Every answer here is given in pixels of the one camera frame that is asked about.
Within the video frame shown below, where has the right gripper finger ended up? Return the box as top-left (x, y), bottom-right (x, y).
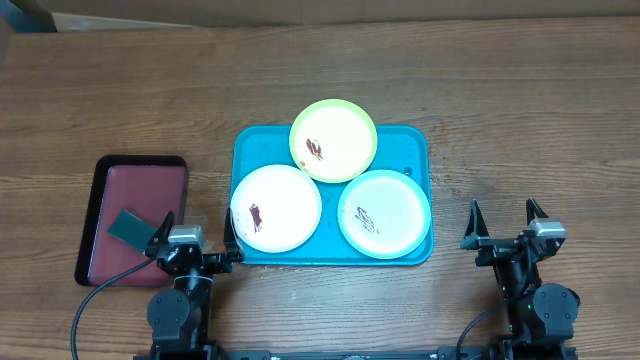
top-left (460, 199), bottom-right (489, 250)
top-left (526, 197), bottom-right (548, 224)

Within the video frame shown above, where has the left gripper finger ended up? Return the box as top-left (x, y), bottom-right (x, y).
top-left (145, 211), bottom-right (175, 255)
top-left (223, 208), bottom-right (244, 262)

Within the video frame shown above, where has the green scrubbing sponge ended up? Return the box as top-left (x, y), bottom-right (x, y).
top-left (108, 210), bottom-right (157, 253)

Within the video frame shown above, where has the white plate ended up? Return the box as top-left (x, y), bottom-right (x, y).
top-left (230, 164), bottom-right (322, 253)

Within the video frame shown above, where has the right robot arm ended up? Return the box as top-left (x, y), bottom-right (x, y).
top-left (454, 198), bottom-right (581, 359)

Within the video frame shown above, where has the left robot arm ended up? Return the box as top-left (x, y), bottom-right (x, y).
top-left (145, 212), bottom-right (244, 360)

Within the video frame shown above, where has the black tray with red water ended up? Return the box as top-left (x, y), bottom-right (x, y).
top-left (74, 155), bottom-right (188, 286)

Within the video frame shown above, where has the blue plastic tray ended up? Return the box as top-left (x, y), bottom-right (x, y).
top-left (230, 125), bottom-right (435, 266)

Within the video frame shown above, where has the light blue rimmed plate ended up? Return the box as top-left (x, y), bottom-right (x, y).
top-left (337, 170), bottom-right (433, 261)

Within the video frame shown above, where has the green rimmed plate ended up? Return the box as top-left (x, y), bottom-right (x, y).
top-left (289, 99), bottom-right (378, 183)

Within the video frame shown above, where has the cardboard box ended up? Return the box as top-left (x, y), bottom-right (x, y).
top-left (12, 0), bottom-right (639, 30)

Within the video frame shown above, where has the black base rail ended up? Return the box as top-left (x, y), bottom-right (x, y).
top-left (133, 344), bottom-right (579, 360)

